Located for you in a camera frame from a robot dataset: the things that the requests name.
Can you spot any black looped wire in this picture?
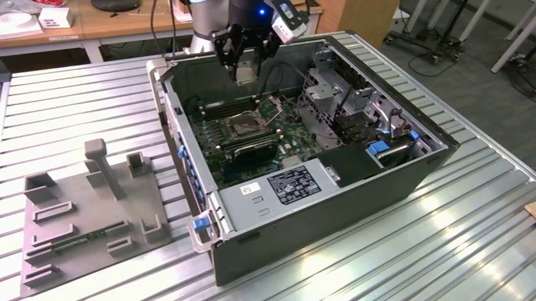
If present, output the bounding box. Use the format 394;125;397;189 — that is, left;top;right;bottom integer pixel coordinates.
256;62;315;98

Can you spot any blue disk carrier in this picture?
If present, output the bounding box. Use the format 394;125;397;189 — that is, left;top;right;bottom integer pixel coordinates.
363;140;390;157

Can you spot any black open PC case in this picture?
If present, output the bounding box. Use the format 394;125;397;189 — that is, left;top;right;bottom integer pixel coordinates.
144;33;461;287

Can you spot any black round monitor base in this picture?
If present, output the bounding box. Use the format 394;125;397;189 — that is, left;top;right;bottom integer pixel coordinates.
91;0;143;11

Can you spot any white table frame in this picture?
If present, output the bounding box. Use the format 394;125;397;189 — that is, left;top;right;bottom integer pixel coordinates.
489;12;536;73

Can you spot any metal disk bay cage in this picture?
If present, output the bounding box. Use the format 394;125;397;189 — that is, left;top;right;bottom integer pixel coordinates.
299;67;353;148

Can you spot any white open box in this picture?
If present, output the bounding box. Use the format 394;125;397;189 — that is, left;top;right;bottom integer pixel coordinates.
167;0;194;23

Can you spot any metal socket cover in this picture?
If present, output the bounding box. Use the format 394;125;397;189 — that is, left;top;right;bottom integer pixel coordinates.
254;95;289;122

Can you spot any grey parts rack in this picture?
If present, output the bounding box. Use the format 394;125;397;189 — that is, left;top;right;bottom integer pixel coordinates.
19;137;174;298

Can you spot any black drive bay cover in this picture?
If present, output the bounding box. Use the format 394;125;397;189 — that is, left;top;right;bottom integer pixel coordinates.
315;144;386;189

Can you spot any green motherboard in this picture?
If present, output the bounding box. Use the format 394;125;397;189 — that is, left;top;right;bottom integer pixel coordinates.
186;97;323;182

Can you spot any wooden cabinet panel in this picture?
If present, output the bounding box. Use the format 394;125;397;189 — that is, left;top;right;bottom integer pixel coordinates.
319;0;398;50

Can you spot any small white printed box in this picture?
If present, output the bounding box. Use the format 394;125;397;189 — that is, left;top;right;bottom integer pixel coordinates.
37;8;75;29

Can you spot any silver square CPU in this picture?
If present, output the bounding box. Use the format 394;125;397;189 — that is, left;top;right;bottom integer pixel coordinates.
235;61;255;86

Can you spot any CPU socket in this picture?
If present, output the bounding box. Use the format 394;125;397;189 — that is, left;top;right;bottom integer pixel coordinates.
223;114;271;142

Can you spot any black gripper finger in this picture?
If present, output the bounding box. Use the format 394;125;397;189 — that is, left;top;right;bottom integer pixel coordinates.
210;24;244;83
254;30;282;80

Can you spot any grey power supply unit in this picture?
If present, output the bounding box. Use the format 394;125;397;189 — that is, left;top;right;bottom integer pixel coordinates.
215;158;339;233

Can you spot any green RAM stick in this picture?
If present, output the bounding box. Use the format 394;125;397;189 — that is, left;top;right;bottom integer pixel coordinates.
51;228;111;253

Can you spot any black rolling stand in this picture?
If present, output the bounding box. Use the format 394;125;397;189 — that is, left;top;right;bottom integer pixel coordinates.
385;0;468;65

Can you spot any blue case latch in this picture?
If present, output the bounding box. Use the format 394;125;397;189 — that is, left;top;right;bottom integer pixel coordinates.
190;216;210;233

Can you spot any white foam tray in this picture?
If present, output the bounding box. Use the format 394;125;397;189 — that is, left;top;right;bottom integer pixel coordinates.
0;12;44;40

